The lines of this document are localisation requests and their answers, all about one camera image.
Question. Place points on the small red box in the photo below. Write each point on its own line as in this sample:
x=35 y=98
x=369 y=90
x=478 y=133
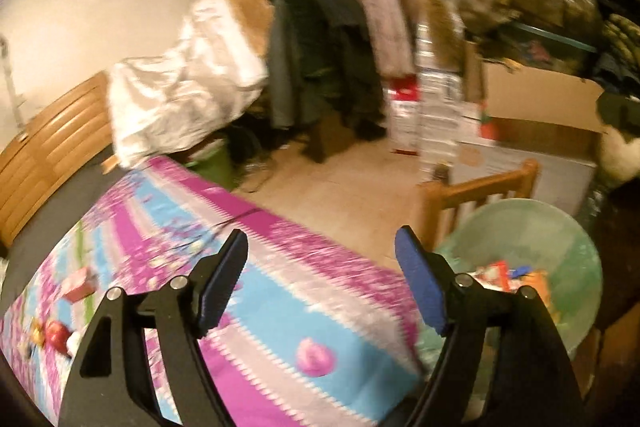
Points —
x=80 y=287

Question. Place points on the wooden chair frame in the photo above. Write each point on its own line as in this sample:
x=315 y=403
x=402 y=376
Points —
x=480 y=187

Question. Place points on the green bin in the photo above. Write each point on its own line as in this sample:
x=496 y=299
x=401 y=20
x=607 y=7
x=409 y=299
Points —
x=215 y=162

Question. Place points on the red and white carton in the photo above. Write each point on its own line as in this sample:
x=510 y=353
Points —
x=404 y=117

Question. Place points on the green plastic basin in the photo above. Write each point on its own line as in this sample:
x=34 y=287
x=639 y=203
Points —
x=525 y=232

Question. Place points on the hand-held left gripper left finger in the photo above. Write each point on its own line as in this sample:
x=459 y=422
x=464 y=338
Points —
x=220 y=288

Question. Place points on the pack of water bottles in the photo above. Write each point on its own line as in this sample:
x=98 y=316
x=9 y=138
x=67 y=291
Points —
x=440 y=97

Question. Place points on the red and white box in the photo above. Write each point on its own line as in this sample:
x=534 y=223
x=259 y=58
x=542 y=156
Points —
x=492 y=272

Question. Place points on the wooden headboard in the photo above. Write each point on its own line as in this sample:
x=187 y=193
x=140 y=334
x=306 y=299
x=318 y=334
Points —
x=50 y=147

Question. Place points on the dark coats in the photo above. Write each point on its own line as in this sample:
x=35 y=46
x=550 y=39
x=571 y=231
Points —
x=325 y=47

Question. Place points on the white plastic cover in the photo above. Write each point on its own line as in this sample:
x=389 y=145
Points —
x=175 y=82

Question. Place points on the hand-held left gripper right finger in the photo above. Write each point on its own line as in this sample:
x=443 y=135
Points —
x=425 y=288

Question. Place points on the wooden desk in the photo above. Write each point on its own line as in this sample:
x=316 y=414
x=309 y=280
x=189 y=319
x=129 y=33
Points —
x=250 y=2

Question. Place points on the red apple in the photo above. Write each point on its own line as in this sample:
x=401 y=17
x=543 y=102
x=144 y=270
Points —
x=56 y=334

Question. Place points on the large cardboard box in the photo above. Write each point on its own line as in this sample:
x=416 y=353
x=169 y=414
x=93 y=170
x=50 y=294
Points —
x=540 y=92

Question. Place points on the orange and white box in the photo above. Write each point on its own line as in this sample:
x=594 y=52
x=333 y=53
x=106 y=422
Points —
x=537 y=284

